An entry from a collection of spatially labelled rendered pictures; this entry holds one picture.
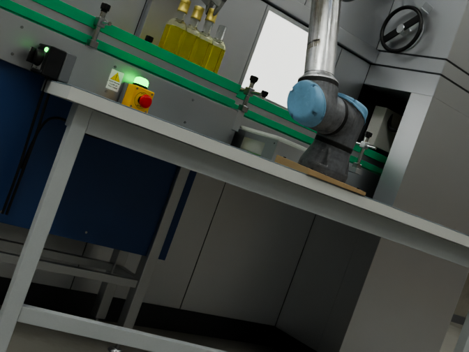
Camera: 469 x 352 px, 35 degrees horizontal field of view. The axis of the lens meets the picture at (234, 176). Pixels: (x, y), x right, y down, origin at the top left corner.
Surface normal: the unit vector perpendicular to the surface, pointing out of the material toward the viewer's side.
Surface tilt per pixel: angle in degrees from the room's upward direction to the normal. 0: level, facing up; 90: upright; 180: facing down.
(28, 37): 90
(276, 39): 90
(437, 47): 90
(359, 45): 90
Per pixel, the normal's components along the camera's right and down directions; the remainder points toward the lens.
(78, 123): 0.40, 0.16
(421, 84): -0.72, -0.26
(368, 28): 0.61, 0.23
